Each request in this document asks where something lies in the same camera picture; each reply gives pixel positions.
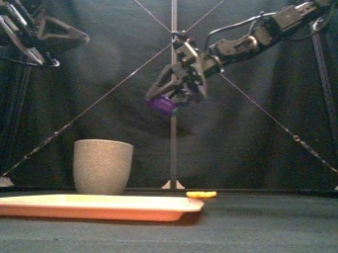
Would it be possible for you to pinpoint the purple toy eggplant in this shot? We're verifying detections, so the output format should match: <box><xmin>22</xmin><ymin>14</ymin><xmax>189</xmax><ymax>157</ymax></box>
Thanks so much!
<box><xmin>146</xmin><ymin>95</ymin><xmax>178</xmax><ymax>117</ymax></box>

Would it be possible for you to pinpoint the black backdrop cloth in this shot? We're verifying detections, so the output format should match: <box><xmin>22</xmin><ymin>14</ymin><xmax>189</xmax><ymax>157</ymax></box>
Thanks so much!
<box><xmin>0</xmin><ymin>0</ymin><xmax>338</xmax><ymax>192</ymax></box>

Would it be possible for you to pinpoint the grey speckled cup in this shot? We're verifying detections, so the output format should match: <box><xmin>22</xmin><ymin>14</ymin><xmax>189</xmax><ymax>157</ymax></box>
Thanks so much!
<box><xmin>70</xmin><ymin>138</ymin><xmax>134</xmax><ymax>197</ymax></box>

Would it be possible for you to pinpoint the small yellow toy piece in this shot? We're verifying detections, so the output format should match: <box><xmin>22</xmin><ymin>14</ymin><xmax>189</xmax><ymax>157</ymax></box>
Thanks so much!
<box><xmin>184</xmin><ymin>190</ymin><xmax>219</xmax><ymax>200</ymax></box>

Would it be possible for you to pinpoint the orange plastic tray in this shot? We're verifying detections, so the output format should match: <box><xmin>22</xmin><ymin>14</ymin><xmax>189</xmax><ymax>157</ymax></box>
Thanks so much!
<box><xmin>0</xmin><ymin>193</ymin><xmax>205</xmax><ymax>222</ymax></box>

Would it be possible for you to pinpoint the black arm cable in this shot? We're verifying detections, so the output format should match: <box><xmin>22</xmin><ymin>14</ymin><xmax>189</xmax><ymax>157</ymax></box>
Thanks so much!
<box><xmin>201</xmin><ymin>11</ymin><xmax>281</xmax><ymax>53</ymax></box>

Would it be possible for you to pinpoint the diagonal brace wire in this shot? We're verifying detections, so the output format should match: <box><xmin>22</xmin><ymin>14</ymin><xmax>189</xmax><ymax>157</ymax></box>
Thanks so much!
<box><xmin>130</xmin><ymin>0</ymin><xmax>338</xmax><ymax>175</ymax></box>
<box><xmin>0</xmin><ymin>0</ymin><xmax>228</xmax><ymax>179</ymax></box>

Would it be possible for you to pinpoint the vertical metal frame pole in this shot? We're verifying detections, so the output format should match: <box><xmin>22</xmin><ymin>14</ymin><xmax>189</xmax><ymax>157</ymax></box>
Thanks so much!
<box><xmin>161</xmin><ymin>0</ymin><xmax>185</xmax><ymax>191</ymax></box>

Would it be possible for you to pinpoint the dark side frame post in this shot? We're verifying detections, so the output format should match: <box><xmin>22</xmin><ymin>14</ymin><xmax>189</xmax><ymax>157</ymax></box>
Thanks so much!
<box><xmin>308</xmin><ymin>19</ymin><xmax>338</xmax><ymax>156</ymax></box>

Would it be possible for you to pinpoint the black table edge rail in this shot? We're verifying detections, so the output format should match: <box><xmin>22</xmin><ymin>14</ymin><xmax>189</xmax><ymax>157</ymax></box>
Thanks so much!
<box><xmin>0</xmin><ymin>186</ymin><xmax>338</xmax><ymax>199</ymax></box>

